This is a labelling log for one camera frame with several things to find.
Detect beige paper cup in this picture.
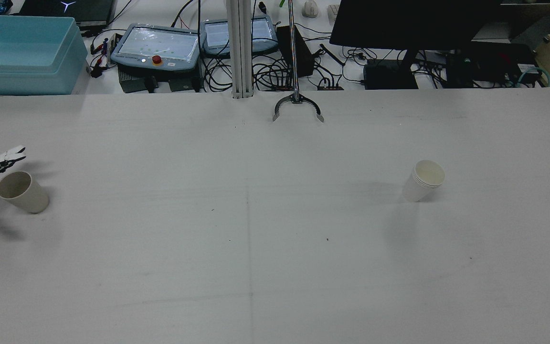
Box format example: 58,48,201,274
0,171,50,214

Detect white paper cup stack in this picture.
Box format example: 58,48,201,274
402,160,446,203

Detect teal plastic bin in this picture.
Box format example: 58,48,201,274
0,15,88,96

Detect small white adapter box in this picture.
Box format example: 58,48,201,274
107,32,123,65

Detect black laptop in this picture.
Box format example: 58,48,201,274
19,0,117,28

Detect light blue teach pendant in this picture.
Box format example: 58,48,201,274
201,14,279,58
111,23,204,72

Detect metal reach grabber tool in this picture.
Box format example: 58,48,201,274
272,0,325,123

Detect tall black box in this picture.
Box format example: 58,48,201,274
276,25,315,77

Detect flat black device box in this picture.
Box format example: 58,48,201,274
364,60,419,90

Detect black computer monitor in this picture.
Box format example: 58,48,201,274
329,0,502,90

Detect large black docking box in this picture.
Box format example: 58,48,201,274
447,42,540,88

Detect aluminium profile post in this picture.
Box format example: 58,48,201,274
226,0,255,99

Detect teal hose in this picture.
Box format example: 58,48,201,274
516,67,550,88

